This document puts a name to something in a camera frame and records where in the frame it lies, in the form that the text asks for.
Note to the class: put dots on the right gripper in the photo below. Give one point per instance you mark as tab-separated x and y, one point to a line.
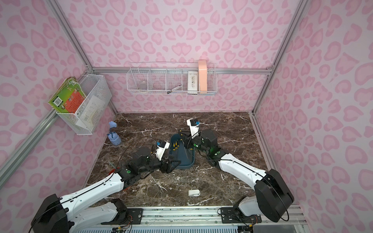
190	142

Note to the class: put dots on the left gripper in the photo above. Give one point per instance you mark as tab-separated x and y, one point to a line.
167	164

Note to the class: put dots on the teal plastic storage box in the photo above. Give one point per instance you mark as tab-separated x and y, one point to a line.
178	152

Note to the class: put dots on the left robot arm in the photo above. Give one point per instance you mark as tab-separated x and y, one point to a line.
74	212

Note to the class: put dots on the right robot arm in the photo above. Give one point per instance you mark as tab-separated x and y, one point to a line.
272	195

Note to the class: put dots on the pink box in basket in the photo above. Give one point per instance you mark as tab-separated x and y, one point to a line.
202	70

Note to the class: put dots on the small white eraser block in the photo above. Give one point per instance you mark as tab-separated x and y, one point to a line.
194	193

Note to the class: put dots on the black marker in basket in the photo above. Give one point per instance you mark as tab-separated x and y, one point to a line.
174	89

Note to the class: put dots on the blue spray bottle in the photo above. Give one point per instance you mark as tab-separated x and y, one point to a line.
113	137

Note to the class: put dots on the white card in basket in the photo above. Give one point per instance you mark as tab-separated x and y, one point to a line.
192	82

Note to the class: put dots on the grey cup in basket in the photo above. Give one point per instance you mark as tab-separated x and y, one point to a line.
143	85

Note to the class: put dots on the white papers in basket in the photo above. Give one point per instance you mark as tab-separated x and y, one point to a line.
89	113

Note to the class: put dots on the white mesh side basket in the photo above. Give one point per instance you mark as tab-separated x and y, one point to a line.
92	85

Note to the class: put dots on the green red booklet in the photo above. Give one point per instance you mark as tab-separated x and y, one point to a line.
69	97

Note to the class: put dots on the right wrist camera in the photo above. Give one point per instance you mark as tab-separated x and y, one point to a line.
194	126

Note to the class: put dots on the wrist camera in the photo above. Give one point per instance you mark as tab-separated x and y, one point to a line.
162	146
194	126

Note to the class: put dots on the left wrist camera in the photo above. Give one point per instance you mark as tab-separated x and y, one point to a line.
162	146

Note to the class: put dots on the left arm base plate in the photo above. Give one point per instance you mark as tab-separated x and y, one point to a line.
127	217

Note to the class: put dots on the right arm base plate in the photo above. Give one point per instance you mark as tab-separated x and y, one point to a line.
234	215

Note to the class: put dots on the white wire wall basket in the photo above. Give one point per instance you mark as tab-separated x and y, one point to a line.
163	76

